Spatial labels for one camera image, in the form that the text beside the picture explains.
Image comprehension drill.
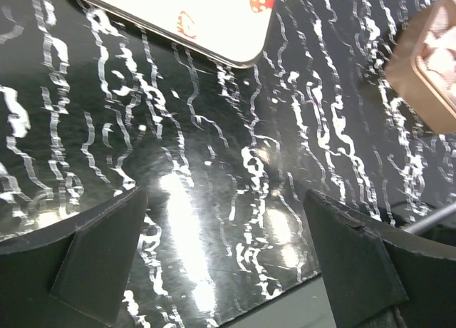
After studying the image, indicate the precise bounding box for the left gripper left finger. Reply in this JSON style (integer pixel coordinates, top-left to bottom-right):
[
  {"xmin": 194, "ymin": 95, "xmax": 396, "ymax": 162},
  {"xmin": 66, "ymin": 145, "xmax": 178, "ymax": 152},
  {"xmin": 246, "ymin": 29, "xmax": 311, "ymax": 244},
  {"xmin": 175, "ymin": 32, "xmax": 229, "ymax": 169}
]
[{"xmin": 1, "ymin": 188, "xmax": 147, "ymax": 327}]

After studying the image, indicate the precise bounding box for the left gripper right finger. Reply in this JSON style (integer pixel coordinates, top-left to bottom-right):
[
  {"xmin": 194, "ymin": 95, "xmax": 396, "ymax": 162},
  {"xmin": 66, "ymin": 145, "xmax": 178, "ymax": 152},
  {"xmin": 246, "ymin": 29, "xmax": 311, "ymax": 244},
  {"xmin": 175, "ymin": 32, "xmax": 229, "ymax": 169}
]
[{"xmin": 304, "ymin": 190, "xmax": 455, "ymax": 327}]

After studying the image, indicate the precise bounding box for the brown tin box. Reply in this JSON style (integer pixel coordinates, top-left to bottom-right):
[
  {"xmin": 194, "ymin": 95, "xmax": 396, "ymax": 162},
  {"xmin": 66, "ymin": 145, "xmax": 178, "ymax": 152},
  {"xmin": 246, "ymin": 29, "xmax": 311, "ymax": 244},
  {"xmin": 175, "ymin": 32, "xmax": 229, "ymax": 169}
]
[{"xmin": 385, "ymin": 0, "xmax": 455, "ymax": 134}]

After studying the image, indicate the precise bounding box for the strawberry pattern white tray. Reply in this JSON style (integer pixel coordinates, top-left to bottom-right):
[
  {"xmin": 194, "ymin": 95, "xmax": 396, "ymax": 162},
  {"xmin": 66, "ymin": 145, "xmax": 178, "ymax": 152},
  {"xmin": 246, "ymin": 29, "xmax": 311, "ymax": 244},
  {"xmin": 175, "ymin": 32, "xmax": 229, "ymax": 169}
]
[{"xmin": 83, "ymin": 0, "xmax": 275, "ymax": 68}]

